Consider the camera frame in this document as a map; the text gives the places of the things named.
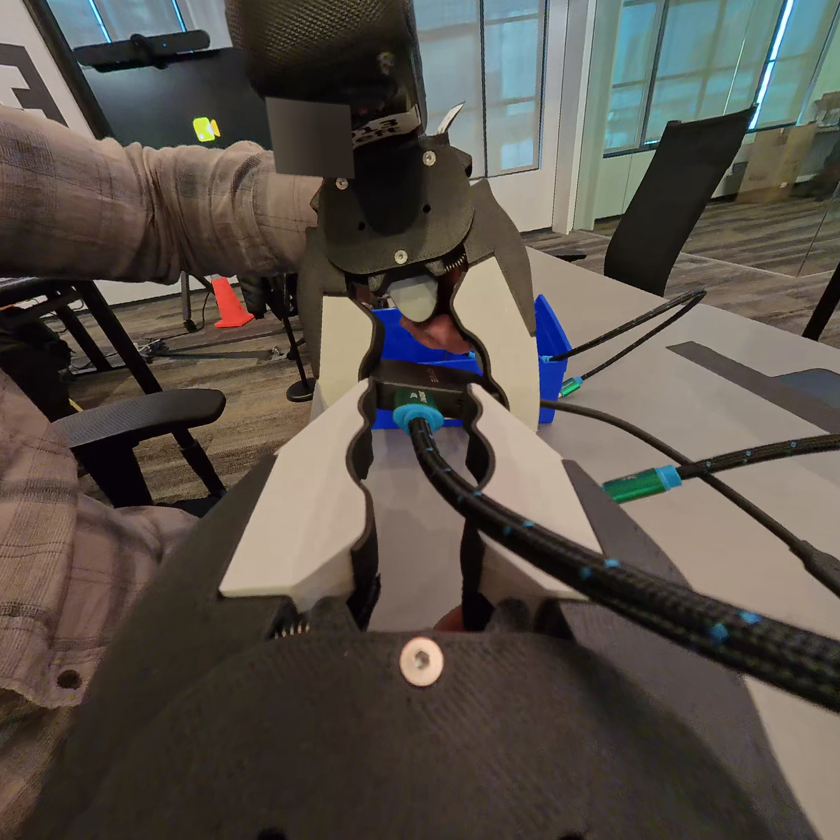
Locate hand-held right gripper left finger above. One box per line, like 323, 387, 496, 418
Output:
218, 379, 383, 631

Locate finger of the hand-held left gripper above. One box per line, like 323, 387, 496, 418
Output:
449, 255, 542, 431
317, 292, 388, 411

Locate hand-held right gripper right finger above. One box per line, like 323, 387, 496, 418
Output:
461, 382, 605, 631

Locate blue plastic bin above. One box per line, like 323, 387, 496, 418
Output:
371, 294, 573, 431

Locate black braided hdmi cable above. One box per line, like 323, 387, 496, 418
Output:
539, 290, 708, 400
392, 387, 840, 716

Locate black port adapter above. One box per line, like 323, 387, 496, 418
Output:
371, 357, 492, 421

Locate thin black adapter cable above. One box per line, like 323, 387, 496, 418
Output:
554, 399, 840, 595

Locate person's left forearm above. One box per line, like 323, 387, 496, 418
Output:
0, 105, 324, 284

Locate person's left hand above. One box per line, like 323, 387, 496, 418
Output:
402, 310, 480, 360

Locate black round base stand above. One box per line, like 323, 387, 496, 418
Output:
262, 274, 317, 403

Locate orange traffic cone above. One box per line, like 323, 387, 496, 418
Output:
214, 277, 256, 329

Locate glass window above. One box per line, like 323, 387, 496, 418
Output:
600, 0, 824, 155
413, 0, 549, 178

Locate black mesh office chair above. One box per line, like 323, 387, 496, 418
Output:
0, 276, 227, 511

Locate black high-back chair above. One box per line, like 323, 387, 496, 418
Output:
546, 105, 759, 298

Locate black tv screen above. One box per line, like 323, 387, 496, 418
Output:
84, 46, 273, 153

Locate black video bar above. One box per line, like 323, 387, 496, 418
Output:
73, 29, 212, 73

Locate dark desk hatch panel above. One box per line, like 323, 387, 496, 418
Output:
774, 369, 840, 403

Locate black tripod stand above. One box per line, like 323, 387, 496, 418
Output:
802, 262, 840, 342

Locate cardboard boxes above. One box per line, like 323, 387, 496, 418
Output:
742, 121, 821, 201

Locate braided HDMI cable side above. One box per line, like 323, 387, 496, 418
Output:
666, 341, 840, 434

